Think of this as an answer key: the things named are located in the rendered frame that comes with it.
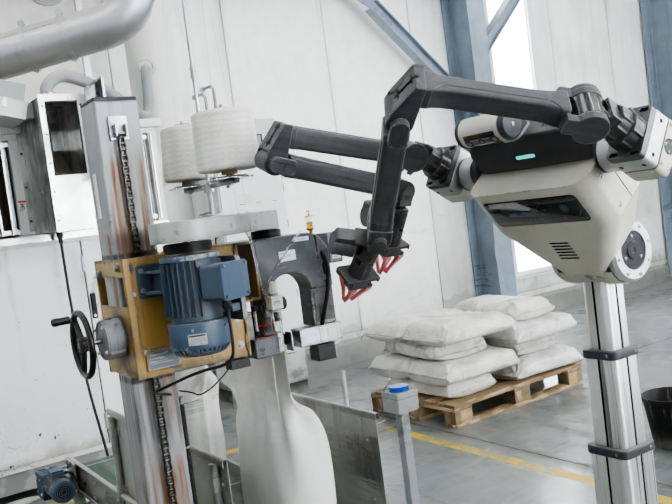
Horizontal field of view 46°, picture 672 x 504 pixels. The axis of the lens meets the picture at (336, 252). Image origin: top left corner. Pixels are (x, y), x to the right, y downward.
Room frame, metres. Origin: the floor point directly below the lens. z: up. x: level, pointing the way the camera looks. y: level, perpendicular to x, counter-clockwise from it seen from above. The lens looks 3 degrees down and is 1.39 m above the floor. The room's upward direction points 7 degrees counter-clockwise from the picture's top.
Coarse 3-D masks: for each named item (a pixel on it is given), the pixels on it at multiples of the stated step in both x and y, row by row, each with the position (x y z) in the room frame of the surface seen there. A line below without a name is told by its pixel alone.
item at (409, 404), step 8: (384, 392) 2.35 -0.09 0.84; (400, 392) 2.32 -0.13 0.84; (408, 392) 2.32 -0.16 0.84; (416, 392) 2.34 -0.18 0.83; (384, 400) 2.35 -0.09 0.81; (392, 400) 2.32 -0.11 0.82; (400, 400) 2.30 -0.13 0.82; (408, 400) 2.32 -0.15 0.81; (416, 400) 2.33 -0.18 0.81; (384, 408) 2.36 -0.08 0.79; (392, 408) 2.32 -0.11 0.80; (400, 408) 2.30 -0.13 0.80; (408, 408) 2.32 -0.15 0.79; (416, 408) 2.33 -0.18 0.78
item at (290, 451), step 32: (224, 384) 2.68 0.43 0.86; (256, 384) 2.47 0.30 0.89; (288, 384) 2.31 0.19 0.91; (256, 416) 2.37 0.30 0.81; (288, 416) 2.26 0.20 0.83; (256, 448) 2.36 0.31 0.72; (288, 448) 2.23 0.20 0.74; (320, 448) 2.26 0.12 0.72; (256, 480) 2.39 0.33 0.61; (288, 480) 2.24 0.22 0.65; (320, 480) 2.25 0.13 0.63
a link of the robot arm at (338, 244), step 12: (336, 228) 1.95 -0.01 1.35; (348, 228) 1.96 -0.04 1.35; (360, 228) 1.97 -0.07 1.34; (336, 240) 1.94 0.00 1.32; (348, 240) 1.94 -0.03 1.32; (360, 240) 1.94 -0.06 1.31; (384, 240) 1.90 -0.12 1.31; (336, 252) 1.95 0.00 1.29; (348, 252) 1.96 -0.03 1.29; (372, 252) 1.93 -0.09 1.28
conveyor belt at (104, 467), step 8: (112, 456) 3.72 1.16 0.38; (88, 464) 3.63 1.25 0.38; (96, 464) 3.62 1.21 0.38; (104, 464) 3.60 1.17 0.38; (112, 464) 3.58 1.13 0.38; (96, 472) 3.49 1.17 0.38; (104, 472) 3.47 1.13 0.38; (112, 472) 3.46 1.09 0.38; (112, 480) 3.34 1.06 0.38; (232, 480) 3.14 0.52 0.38; (240, 480) 3.13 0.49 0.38; (232, 488) 3.04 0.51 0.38; (240, 488) 3.03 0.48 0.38; (232, 496) 2.95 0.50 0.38; (240, 496) 2.94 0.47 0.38
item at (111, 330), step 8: (104, 320) 2.08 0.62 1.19; (112, 320) 2.08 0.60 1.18; (120, 320) 2.08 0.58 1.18; (96, 328) 2.10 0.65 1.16; (104, 328) 2.04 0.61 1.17; (112, 328) 2.05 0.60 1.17; (120, 328) 2.06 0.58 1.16; (96, 336) 2.12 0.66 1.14; (104, 336) 2.06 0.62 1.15; (112, 336) 2.04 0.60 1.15; (120, 336) 2.05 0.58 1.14; (104, 344) 2.06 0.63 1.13; (112, 344) 2.04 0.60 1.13; (120, 344) 2.05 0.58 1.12; (104, 352) 2.08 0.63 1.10; (112, 352) 2.04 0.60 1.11; (120, 352) 2.05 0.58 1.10
